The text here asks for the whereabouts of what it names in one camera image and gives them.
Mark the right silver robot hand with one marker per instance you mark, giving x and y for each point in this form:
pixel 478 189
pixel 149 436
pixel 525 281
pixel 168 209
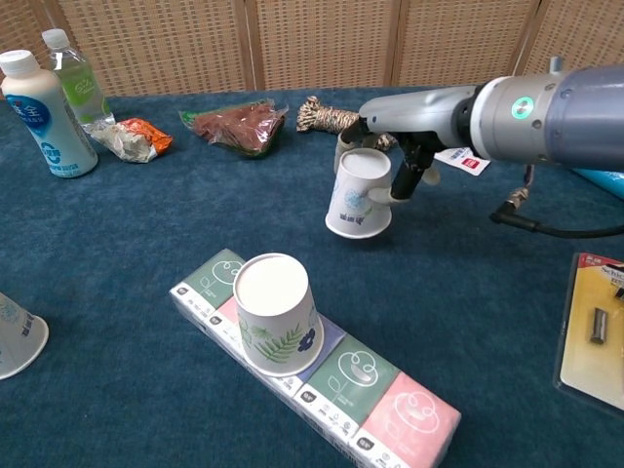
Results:
pixel 419 114

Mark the white floral paper cup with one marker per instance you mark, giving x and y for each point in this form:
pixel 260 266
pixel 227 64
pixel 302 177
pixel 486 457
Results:
pixel 358 195
pixel 19 341
pixel 273 312

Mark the battery blister pack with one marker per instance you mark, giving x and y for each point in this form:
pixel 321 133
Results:
pixel 463 161

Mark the woven wooden folding screen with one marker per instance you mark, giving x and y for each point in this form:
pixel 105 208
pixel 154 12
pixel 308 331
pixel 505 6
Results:
pixel 322 44

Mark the bag of brown snack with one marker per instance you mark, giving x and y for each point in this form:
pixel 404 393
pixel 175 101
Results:
pixel 239 127

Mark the blue plastic roll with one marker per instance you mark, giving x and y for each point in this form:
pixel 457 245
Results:
pixel 607 183

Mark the multicolour tissue pack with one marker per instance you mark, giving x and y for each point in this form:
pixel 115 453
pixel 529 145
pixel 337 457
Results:
pixel 370 390

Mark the orange white snack packet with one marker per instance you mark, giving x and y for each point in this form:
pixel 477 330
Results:
pixel 136 139

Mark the yellow razor blister pack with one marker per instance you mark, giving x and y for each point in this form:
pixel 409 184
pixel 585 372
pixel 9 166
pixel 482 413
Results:
pixel 595 341

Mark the blue table cloth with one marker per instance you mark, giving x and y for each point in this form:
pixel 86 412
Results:
pixel 146 219

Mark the clear bottle green label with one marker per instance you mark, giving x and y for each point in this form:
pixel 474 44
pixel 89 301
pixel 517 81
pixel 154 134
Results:
pixel 80 83

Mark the white milk bottle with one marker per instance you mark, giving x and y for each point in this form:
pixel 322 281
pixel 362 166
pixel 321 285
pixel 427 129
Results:
pixel 49 122

